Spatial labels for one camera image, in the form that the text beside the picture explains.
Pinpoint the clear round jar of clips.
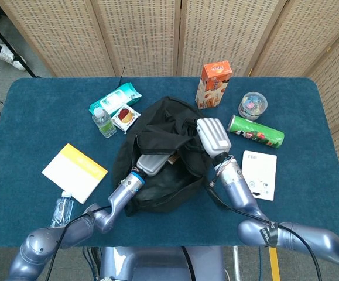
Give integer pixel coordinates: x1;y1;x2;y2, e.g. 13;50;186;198
238;91;268;121

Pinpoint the small green label drink bottle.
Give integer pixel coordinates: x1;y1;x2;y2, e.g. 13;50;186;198
91;107;117;139

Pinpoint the orange biscuit box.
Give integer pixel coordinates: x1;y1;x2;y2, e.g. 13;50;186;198
194;60;234;111

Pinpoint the clear water bottle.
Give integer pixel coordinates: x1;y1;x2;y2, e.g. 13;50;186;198
50;191;74;228

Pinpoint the wicker folding screen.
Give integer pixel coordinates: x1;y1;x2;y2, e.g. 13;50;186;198
0;0;339;281

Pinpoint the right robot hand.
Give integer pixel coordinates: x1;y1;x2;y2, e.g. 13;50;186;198
186;117;232;160

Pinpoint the white snack packet red picture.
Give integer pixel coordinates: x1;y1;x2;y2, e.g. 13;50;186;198
111;104;142;132

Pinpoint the white shoe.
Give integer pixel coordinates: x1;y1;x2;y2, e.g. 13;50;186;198
0;43;27;71

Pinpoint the blue table cloth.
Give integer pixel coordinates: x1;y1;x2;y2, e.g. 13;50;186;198
0;77;339;249

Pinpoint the black tripod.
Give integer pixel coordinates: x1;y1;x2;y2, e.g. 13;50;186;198
0;8;41;78

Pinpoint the yellow and white notebook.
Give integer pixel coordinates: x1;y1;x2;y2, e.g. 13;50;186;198
41;143;109;205

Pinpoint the green chips can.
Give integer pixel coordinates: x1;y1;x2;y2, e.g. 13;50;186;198
227;114;285;149

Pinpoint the grey robot torso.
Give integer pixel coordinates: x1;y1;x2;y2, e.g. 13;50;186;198
98;246;227;281

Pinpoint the black fabric bag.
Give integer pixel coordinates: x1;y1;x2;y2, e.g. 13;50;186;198
111;96;217;217

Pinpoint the teal wet wipes pack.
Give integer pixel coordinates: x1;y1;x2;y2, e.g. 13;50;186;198
88;83;143;115

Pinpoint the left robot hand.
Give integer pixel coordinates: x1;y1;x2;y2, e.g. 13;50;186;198
136;154;170;177

